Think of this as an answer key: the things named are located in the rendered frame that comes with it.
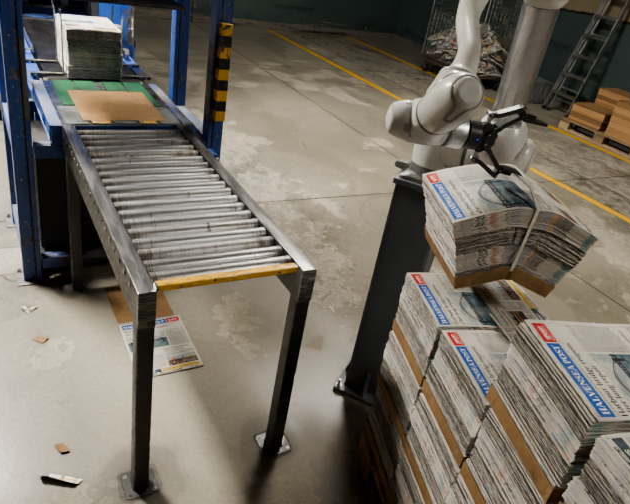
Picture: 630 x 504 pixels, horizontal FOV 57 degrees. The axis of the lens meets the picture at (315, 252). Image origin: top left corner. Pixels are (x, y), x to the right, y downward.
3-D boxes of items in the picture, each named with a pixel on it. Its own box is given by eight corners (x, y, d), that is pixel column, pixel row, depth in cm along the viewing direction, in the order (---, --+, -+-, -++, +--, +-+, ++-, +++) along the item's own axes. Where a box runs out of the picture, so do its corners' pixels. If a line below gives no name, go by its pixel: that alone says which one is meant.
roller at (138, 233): (260, 234, 205) (263, 224, 202) (124, 248, 182) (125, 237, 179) (255, 225, 208) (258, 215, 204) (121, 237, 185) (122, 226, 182)
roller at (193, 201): (240, 209, 218) (242, 197, 216) (111, 219, 195) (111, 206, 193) (235, 204, 222) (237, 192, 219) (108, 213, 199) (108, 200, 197)
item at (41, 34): (154, 99, 336) (155, 82, 332) (32, 96, 305) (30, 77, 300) (101, 38, 448) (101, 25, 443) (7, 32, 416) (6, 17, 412)
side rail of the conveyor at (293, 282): (312, 300, 186) (318, 268, 180) (297, 302, 183) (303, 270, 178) (184, 147, 283) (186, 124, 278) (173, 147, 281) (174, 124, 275)
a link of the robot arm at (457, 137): (431, 138, 155) (451, 142, 157) (442, 151, 148) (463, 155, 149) (443, 106, 151) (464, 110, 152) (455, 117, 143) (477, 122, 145)
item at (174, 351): (204, 366, 250) (204, 364, 250) (137, 380, 236) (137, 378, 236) (178, 316, 277) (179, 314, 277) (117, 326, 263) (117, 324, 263)
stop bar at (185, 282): (298, 273, 176) (299, 267, 175) (156, 293, 155) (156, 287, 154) (294, 267, 178) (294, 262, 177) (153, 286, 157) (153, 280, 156)
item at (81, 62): (123, 80, 324) (123, 31, 312) (66, 78, 310) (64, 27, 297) (109, 62, 352) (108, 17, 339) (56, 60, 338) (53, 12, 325)
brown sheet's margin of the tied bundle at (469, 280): (472, 227, 184) (472, 215, 181) (510, 278, 160) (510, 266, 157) (424, 237, 183) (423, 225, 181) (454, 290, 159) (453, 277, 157)
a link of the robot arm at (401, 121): (431, 153, 154) (456, 140, 141) (377, 142, 150) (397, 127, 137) (435, 114, 155) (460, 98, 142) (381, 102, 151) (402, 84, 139)
